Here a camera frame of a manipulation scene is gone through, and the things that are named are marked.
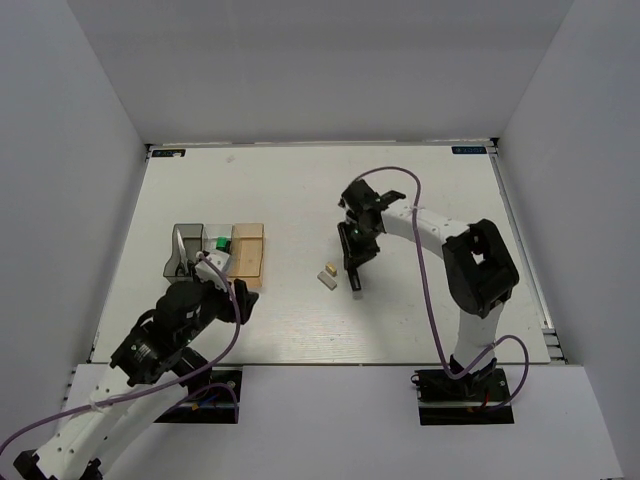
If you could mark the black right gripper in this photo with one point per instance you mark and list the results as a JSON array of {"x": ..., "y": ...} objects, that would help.
[{"x": 354, "y": 254}]

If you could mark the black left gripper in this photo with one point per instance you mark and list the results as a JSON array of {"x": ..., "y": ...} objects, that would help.
[{"x": 247, "y": 300}]

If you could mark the yellow cap black highlighter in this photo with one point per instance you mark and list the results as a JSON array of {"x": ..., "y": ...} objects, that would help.
[{"x": 354, "y": 279}]

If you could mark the green cap black highlighter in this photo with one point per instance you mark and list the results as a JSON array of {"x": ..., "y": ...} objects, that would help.
[{"x": 223, "y": 244}]

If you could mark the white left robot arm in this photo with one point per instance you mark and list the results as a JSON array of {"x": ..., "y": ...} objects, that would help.
[{"x": 153, "y": 371}]

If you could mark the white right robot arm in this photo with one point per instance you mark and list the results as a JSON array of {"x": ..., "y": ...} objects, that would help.
[{"x": 480, "y": 271}]

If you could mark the yellow eraser block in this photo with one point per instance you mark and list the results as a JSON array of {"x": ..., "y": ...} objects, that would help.
[{"x": 331, "y": 269}]

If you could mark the orange plastic container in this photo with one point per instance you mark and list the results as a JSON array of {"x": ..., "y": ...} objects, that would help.
[{"x": 247, "y": 253}]

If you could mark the white eraser block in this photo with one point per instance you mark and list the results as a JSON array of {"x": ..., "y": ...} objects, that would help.
[{"x": 327, "y": 280}]

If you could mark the clear plastic container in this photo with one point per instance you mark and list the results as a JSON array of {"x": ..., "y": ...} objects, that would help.
[{"x": 211, "y": 232}]

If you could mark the smoky grey plastic container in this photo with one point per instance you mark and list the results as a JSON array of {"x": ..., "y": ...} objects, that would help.
[{"x": 186, "y": 241}]

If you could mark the right corner label sticker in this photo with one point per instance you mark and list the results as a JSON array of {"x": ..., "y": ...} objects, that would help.
[{"x": 468, "y": 150}]

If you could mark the corner label sticker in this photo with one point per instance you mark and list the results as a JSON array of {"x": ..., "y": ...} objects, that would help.
[
  {"x": 468, "y": 150},
  {"x": 167, "y": 153}
]

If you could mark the left corner label sticker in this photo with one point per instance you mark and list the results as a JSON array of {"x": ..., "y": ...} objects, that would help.
[{"x": 167, "y": 153}]

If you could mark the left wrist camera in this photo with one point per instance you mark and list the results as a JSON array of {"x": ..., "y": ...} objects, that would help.
[{"x": 209, "y": 264}]

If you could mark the black handled scissors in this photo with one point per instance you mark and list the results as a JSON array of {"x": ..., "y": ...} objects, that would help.
[{"x": 185, "y": 266}]

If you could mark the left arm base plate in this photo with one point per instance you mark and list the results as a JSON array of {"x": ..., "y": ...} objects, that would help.
[{"x": 213, "y": 400}]

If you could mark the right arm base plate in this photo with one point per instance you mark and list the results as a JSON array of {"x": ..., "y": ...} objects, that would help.
[{"x": 446, "y": 402}]

